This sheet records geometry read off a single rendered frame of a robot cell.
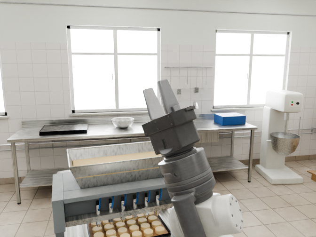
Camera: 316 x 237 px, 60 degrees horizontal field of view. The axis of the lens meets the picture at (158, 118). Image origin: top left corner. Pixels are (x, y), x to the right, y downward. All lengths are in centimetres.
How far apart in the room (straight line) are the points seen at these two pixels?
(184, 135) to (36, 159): 424
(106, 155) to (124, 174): 23
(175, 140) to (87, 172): 91
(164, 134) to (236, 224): 19
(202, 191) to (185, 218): 5
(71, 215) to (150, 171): 44
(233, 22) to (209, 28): 44
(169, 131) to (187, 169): 7
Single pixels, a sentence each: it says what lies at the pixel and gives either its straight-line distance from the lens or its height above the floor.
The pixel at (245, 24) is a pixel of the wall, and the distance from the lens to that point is 497.
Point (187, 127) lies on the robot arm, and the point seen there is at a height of 166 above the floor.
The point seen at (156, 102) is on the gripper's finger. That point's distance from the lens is 53.
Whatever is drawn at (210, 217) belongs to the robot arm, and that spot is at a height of 151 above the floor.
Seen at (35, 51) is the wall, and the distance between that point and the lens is 440.
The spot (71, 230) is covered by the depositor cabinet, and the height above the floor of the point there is 84.
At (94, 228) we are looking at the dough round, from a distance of 159.
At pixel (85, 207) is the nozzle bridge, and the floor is 108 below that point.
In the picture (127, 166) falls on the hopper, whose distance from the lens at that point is 136.
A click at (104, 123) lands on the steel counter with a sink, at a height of 89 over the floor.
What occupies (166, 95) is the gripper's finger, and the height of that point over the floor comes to 171.
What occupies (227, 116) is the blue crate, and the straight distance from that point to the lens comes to 426.
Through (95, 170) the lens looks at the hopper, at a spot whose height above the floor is 128.
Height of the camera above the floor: 176
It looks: 11 degrees down
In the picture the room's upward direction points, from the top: straight up
